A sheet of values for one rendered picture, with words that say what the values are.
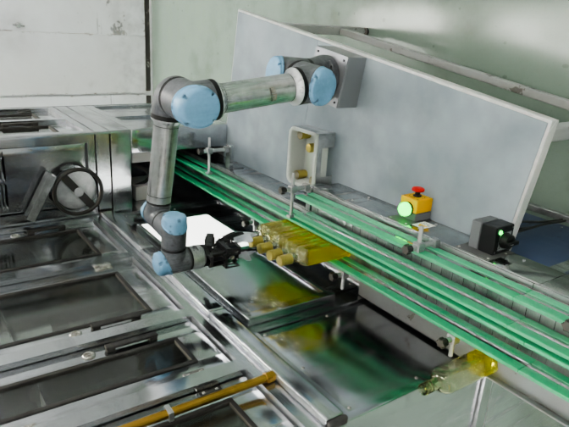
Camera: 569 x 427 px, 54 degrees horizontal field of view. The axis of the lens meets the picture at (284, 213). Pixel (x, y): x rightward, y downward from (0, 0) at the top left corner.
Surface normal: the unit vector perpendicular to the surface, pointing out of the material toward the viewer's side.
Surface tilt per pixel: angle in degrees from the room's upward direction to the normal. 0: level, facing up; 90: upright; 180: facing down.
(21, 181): 90
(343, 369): 90
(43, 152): 90
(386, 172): 0
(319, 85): 98
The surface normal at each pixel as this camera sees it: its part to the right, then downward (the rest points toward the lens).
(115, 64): 0.57, 0.30
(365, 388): 0.06, -0.94
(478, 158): -0.82, 0.14
